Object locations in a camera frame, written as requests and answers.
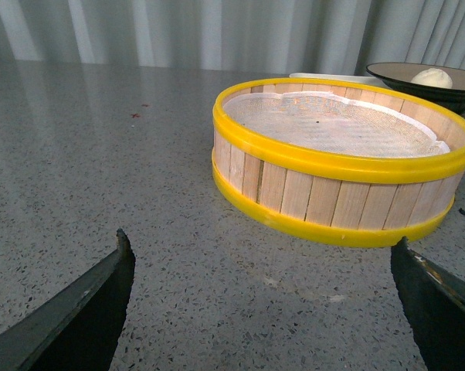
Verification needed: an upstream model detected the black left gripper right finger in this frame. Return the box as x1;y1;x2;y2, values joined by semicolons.
391;237;465;370

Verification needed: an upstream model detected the white steamer liner cloth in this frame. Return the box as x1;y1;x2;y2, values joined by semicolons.
223;91;450;158

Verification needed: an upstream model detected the white steamed bun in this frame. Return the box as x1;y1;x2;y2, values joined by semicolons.
411;67;453;89

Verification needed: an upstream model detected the bamboo steamer with yellow rims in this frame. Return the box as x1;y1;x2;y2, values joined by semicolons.
212;78;465;247

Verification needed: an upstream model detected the beige plate with black rim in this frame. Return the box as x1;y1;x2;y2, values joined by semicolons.
366;62;465;114

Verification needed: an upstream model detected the white rectangular tray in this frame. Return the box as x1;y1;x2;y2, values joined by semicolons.
289;73;465;118

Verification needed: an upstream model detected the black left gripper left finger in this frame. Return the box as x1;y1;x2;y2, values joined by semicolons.
0;230;135;370

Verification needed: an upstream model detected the grey pleated curtain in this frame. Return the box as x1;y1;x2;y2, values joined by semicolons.
0;1;465;74

